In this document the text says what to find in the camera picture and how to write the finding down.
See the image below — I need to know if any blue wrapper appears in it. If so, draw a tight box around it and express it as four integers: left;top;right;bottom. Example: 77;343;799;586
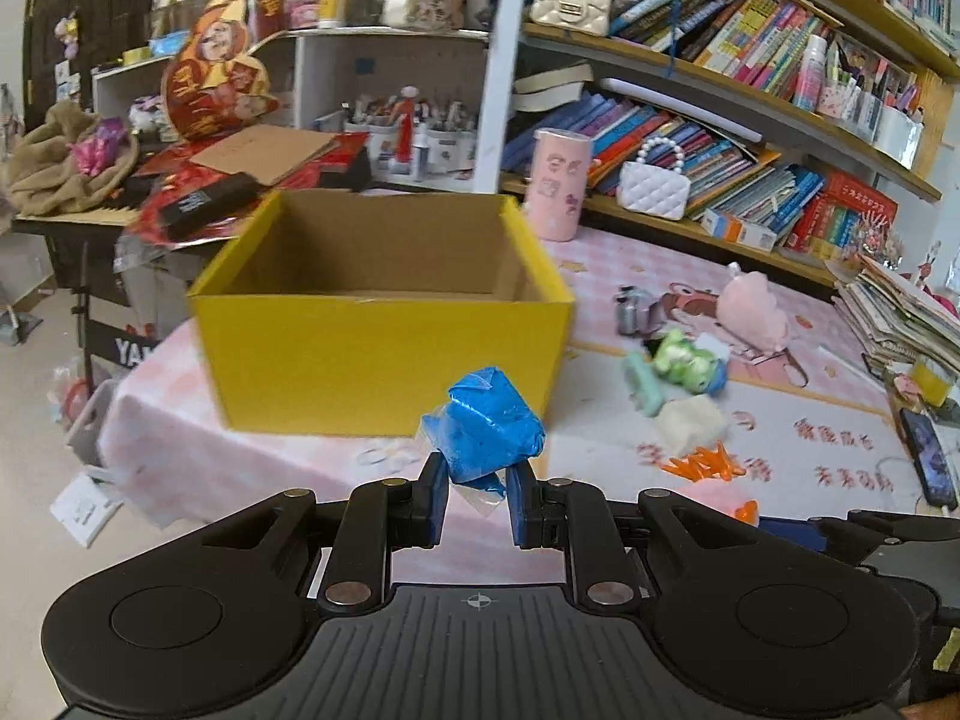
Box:
420;366;545;499

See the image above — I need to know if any green frog toy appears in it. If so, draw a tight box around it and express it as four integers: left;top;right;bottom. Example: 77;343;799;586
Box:
652;328;727;395

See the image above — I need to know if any pink plush toy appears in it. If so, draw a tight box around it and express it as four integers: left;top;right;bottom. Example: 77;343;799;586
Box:
716;262;789;355

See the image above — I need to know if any black smartphone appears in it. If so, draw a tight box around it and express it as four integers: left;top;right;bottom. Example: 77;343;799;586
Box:
898;408;958;512

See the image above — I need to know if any mint green comb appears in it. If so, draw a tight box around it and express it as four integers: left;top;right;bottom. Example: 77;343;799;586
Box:
622;351;665;418

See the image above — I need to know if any pink checkered desk mat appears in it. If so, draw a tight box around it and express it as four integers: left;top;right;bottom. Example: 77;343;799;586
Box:
98;229;928;527

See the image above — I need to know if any yellow cardboard box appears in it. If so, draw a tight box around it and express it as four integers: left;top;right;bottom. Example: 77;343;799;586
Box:
189;190;574;437

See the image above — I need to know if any white charger block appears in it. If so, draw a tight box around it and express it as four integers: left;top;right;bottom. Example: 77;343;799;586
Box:
695;332;731;364

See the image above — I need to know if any stack of papers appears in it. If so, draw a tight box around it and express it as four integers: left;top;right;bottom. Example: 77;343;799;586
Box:
833;259;960;376

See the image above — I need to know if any pink cylindrical cup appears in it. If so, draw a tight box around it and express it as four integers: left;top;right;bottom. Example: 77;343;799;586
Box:
524;128;592;242

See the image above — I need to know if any white quilted pearl handbag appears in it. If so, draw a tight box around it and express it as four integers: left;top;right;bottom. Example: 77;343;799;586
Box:
615;137;692;221

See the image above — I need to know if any brown cardboard sheet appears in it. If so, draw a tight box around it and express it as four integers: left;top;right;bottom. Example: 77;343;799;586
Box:
190;124;335;185

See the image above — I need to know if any red gold gift bag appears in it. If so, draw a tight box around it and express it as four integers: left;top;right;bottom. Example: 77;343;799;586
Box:
163;0;286;140

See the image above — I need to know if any beige blanket pile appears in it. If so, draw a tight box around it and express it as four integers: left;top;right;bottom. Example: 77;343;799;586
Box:
5;99;140;216

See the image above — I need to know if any cream quilted handbag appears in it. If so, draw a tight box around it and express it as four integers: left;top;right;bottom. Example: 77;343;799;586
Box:
529;0;612;37

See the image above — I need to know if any small grey toy camera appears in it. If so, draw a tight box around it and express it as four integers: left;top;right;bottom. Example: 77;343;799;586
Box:
613;286;665;338

